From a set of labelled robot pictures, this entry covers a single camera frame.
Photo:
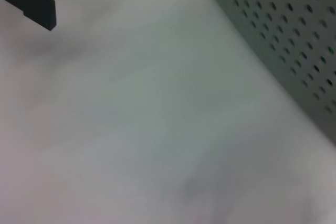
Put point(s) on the grey-green perforated storage bin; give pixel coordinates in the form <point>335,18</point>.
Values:
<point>288,24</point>

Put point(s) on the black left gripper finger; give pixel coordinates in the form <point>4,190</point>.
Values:
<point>34,6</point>

